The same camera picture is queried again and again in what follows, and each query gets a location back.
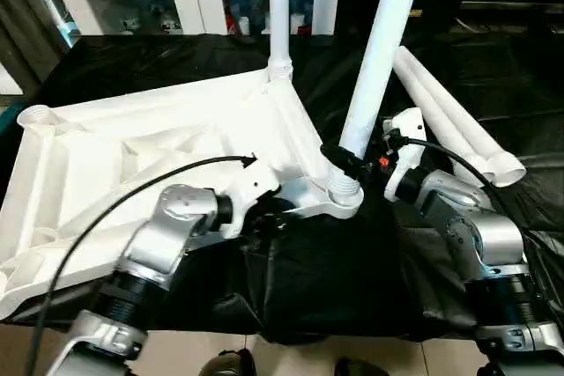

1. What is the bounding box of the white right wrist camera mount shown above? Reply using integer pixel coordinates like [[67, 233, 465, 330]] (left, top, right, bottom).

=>
[[381, 107, 428, 203]]

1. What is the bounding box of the white plastic table top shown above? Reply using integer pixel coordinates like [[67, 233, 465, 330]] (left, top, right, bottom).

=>
[[0, 67, 366, 321]]

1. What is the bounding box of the black robot foot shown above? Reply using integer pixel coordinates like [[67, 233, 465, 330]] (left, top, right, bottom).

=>
[[333, 356, 376, 376], [199, 347, 256, 376]]

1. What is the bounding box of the black right robot foot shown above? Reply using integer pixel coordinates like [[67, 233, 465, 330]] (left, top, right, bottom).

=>
[[333, 356, 376, 376]]

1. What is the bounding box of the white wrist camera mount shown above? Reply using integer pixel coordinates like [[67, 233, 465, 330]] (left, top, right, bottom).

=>
[[217, 159, 282, 240], [381, 107, 428, 203]]

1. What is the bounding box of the white teal patterned roll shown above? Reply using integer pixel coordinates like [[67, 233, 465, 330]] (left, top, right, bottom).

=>
[[27, 0, 84, 50]]

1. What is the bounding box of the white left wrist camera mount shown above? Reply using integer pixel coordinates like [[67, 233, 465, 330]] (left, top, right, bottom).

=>
[[217, 159, 282, 240]]

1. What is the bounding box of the teal floor mat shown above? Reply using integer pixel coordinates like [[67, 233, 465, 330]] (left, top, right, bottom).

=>
[[0, 104, 15, 136]]

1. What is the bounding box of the white plastic table leg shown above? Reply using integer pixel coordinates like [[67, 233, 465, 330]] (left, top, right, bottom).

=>
[[324, 0, 429, 210], [265, 0, 295, 87], [393, 50, 491, 187], [397, 45, 529, 188]]

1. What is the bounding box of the black left robot foot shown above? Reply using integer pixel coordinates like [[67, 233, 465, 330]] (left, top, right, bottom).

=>
[[199, 347, 256, 376]]

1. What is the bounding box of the black left wrist camera cable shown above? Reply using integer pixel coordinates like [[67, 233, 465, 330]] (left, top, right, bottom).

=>
[[27, 152, 260, 376]]

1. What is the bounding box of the grey curtain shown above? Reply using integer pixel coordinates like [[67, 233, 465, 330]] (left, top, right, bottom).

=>
[[0, 0, 63, 98]]

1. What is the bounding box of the black work surface mat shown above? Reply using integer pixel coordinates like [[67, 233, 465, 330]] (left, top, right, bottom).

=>
[[0, 32, 564, 346]]

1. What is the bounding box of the red item in cabinet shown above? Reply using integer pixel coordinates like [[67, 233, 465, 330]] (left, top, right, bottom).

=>
[[226, 0, 240, 37]]

